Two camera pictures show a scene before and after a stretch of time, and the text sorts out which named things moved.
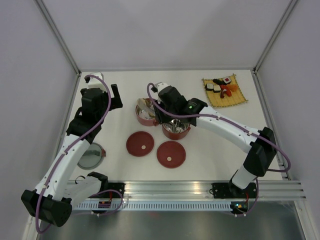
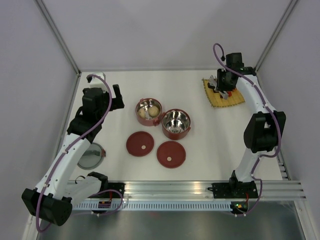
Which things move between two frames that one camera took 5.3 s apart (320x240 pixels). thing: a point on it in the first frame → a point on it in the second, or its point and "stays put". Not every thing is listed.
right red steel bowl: [173, 130] stays put
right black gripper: [160, 116] → [220, 86]
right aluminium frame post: [284, 19] stays put
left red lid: [140, 143] stays put
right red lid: [171, 154] stays put
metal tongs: [148, 113] → [224, 94]
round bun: [142, 103] → [141, 112]
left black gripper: [115, 102] stays put
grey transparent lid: [93, 157] stays put
